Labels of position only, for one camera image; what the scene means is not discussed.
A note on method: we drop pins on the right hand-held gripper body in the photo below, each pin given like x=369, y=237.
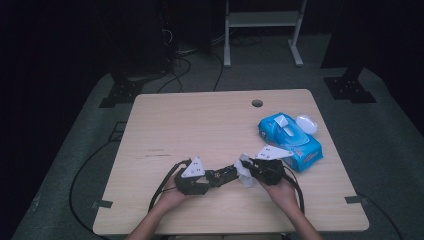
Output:
x=270, y=173

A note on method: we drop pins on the person's right hand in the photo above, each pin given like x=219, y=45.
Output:
x=281, y=195

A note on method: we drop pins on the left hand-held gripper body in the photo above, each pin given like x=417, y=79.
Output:
x=190, y=186

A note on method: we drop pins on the white wet wipe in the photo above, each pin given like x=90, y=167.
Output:
x=246, y=180
x=281, y=120

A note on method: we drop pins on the black stand base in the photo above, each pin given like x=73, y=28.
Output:
x=348, y=88
x=121, y=93

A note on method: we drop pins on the person's left hand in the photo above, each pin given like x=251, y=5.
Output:
x=173, y=198

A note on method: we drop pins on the black tape strip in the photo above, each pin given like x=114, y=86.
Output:
x=102, y=204
x=356, y=199

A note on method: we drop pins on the white metal stand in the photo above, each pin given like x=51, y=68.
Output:
x=263, y=19

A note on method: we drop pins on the blue wet wipes pack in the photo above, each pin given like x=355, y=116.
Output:
x=300, y=140

